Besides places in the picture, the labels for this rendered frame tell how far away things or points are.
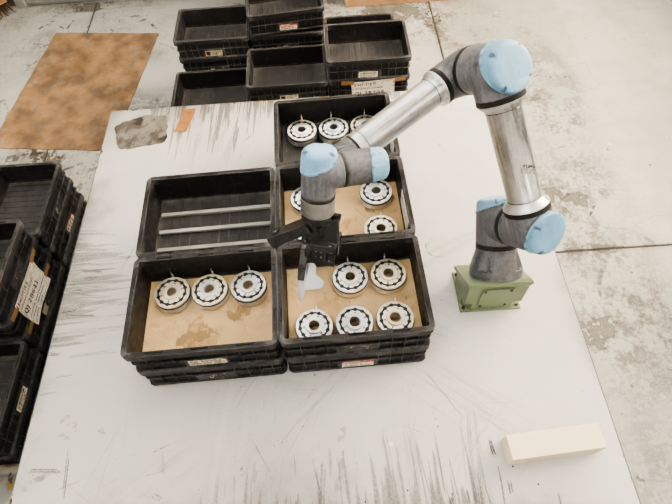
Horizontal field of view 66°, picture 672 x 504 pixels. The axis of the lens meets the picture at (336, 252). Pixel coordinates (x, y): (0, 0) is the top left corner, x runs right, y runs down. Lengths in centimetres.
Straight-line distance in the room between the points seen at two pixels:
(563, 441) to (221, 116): 165
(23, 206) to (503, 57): 211
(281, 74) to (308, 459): 200
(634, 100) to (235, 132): 240
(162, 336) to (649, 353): 198
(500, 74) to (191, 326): 102
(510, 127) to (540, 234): 27
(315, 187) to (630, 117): 264
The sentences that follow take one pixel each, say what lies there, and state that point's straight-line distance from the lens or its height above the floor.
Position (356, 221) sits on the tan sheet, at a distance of 162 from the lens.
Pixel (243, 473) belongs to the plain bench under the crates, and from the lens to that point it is 149.
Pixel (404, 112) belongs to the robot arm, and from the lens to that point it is 128.
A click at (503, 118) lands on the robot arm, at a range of 129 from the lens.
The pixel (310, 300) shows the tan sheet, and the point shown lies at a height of 83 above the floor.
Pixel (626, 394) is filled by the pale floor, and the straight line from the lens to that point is 250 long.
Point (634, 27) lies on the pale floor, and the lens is 419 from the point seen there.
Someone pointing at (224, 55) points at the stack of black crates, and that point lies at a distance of 306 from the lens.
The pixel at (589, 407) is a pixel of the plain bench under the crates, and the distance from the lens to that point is 163.
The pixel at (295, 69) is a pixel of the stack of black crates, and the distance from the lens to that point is 290.
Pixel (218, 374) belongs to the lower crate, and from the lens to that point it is 153.
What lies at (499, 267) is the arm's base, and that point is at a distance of 151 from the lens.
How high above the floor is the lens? 214
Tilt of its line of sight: 57 degrees down
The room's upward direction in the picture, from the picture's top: 4 degrees counter-clockwise
